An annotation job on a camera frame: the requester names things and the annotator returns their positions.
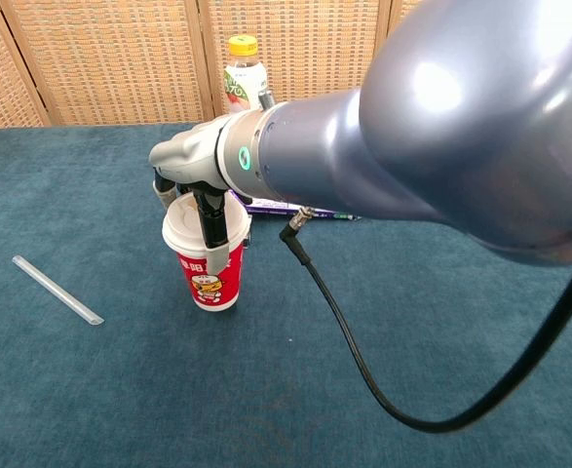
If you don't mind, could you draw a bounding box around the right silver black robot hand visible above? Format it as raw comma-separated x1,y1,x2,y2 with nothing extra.
148,116,253,275

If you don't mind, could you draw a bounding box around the red paper cup white lid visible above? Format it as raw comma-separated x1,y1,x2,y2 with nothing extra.
162,191,252,313

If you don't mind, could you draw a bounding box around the transparent plastic straw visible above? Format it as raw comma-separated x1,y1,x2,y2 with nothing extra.
12,254,105,327

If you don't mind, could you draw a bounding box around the purple toothpaste box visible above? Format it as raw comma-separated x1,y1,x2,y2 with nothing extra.
229,189,363,221

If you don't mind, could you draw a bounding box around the yellow-capped white drink bottle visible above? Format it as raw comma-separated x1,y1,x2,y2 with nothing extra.
223,35,270,116

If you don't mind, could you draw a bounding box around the woven bamboo folding screen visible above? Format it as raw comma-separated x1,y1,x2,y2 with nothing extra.
0,0,418,131

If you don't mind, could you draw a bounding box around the blue carpet table cover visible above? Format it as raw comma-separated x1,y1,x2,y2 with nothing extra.
0,116,572,468

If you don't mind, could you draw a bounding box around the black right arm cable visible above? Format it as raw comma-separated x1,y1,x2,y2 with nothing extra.
279,206,572,435

